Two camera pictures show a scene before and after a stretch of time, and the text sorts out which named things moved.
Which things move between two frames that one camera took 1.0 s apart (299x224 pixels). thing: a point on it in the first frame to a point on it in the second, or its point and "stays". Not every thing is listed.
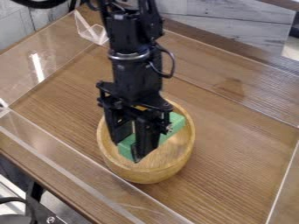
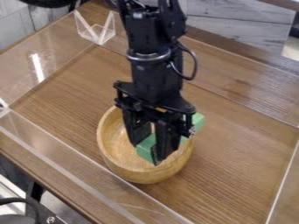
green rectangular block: (125, 145) to (144, 145)
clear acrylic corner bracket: (95, 32) stays
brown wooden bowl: (159, 165) stays
